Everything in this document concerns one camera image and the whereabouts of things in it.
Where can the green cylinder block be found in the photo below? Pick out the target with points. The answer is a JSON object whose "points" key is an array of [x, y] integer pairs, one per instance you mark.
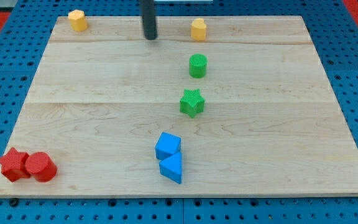
{"points": [[197, 65]]}

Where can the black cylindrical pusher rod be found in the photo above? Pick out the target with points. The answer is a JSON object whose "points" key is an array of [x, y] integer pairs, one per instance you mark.
{"points": [[147, 13]]}

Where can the blue cube block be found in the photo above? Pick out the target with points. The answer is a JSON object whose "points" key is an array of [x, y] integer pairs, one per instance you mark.
{"points": [[167, 145]]}

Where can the yellow hexagon block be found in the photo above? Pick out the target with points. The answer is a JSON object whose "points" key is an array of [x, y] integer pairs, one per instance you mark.
{"points": [[77, 20]]}

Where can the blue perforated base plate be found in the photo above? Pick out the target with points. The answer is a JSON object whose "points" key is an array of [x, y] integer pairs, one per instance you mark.
{"points": [[24, 31]]}

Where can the yellow heart block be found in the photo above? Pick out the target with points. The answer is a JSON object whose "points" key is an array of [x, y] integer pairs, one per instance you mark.
{"points": [[198, 29]]}

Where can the red cylinder block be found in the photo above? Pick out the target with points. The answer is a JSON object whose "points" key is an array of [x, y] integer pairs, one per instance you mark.
{"points": [[41, 167]]}

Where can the light wooden board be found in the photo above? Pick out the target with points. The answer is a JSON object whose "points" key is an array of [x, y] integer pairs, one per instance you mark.
{"points": [[101, 98]]}

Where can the red star block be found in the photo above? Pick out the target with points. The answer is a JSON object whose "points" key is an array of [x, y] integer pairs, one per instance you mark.
{"points": [[13, 165]]}

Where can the green star block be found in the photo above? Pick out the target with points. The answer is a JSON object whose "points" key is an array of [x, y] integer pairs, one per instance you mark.
{"points": [[192, 102]]}

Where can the blue triangle block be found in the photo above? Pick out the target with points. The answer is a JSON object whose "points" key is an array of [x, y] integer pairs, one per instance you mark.
{"points": [[171, 167]]}

